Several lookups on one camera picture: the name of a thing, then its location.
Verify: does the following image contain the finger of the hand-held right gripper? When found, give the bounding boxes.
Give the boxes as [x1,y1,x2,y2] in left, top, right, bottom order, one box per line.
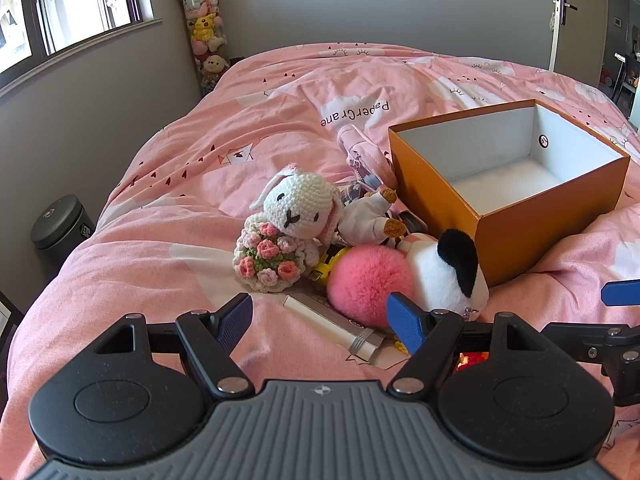
[601,279,640,307]
[542,322,640,363]

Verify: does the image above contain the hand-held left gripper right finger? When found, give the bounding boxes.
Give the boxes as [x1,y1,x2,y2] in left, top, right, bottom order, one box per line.
[386,292,549,397]

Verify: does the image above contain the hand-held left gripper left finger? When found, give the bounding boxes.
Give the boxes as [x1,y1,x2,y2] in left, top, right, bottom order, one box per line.
[90,292,256,398]

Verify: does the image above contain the pink fluffy pompom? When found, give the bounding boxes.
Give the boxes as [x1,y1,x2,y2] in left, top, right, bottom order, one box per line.
[326,246,416,331]

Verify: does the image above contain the white dog plush black ears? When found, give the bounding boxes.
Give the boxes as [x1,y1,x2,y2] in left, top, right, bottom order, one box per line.
[397,228,491,322]

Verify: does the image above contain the crochet orange with red flower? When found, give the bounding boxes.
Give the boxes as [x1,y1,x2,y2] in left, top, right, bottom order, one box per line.
[456,351,490,372]

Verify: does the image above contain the grey notebook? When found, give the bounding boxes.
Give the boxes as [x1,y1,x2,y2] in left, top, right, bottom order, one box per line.
[282,294,386,361]

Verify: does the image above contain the yellow tape measure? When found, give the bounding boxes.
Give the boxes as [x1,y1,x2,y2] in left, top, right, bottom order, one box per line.
[317,247,351,286]

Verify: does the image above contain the dark fantasy art card box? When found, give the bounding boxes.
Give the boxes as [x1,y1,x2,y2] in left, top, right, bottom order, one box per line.
[397,211,428,235]

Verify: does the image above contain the orange cardboard box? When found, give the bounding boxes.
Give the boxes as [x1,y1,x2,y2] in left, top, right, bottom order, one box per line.
[388,99,632,288]

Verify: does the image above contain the small brown bear doll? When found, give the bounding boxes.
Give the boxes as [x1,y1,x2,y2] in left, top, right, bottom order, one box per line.
[335,187,408,251]

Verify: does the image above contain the crochet bunny with bouquet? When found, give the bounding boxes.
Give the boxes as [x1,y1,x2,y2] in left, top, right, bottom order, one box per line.
[233,162,346,293]

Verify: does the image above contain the pink pouch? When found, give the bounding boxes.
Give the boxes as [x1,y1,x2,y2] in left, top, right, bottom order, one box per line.
[336,125,396,186]

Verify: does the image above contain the pink printed duvet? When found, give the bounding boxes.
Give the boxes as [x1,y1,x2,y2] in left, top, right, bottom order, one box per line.
[7,42,640,480]

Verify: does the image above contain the grey trash can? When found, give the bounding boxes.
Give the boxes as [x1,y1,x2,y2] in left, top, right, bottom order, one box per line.
[30,194,96,252]

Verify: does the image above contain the dark framed panel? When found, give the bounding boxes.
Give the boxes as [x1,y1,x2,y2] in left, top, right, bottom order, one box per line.
[0,290,23,361]

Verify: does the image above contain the door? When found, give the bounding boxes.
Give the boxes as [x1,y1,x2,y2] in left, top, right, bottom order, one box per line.
[547,0,612,88]

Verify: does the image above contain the clear tube of plush toys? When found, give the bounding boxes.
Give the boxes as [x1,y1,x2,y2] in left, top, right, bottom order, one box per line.
[172,0,233,97]

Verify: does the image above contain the window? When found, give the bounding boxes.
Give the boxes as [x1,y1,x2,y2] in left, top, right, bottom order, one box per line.
[0,0,157,77]

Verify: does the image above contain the door handle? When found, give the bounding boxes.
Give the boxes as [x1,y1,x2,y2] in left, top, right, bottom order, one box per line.
[554,0,579,26]

